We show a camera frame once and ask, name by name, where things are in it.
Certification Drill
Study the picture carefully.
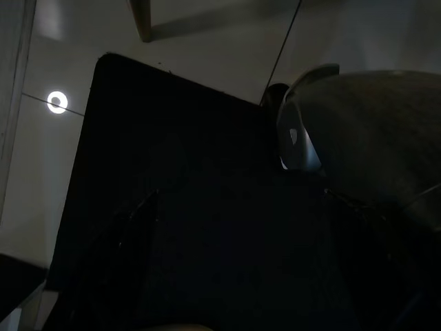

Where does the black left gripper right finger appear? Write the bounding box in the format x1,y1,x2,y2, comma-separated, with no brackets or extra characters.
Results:
323,188,435,331

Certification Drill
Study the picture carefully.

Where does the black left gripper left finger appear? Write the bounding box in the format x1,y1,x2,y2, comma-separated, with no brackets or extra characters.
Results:
43,188,163,331

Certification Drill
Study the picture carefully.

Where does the black floor mat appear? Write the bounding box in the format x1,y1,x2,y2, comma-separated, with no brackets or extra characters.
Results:
46,51,331,331

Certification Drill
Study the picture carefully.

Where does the wooden furniture leg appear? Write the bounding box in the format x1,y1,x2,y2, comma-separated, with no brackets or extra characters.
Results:
127,0,153,43

